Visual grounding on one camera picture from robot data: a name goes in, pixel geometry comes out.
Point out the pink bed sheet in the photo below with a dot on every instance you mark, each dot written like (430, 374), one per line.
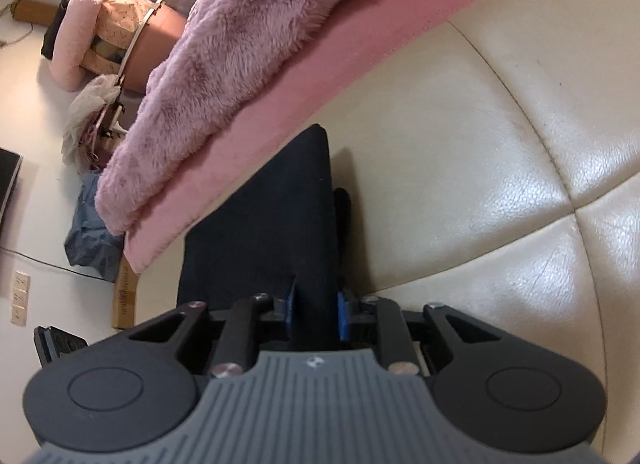
(320, 68)

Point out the black monitor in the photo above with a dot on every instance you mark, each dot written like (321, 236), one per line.
(7, 189)

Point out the white plastic bag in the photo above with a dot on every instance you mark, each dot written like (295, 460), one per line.
(90, 108)

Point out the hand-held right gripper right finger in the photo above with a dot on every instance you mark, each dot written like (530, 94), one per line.
(343, 318)

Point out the black pants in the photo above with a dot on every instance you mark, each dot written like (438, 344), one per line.
(260, 224)

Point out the cream leather mattress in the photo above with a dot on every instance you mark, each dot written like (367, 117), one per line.
(475, 168)

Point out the brown storage box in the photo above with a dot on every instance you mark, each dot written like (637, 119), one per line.
(160, 38)

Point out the pink plush cushion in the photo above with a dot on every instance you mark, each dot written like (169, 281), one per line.
(75, 28)

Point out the patterned tan cloth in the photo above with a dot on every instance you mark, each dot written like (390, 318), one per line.
(120, 23)

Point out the blue-grey cloth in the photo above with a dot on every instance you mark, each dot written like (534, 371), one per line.
(90, 239)

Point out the mauve fluffy blanket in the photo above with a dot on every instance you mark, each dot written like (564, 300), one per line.
(240, 53)

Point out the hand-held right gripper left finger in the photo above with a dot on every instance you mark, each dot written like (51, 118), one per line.
(289, 313)

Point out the metal frame bar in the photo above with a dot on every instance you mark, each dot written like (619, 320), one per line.
(137, 38)

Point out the white wall sockets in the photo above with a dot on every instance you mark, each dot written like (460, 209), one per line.
(20, 299)

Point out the wooden roll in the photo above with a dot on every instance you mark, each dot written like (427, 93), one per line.
(35, 9)

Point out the cardboard box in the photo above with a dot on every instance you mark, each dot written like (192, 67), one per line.
(125, 294)

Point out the black device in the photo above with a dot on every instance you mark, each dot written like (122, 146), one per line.
(57, 344)

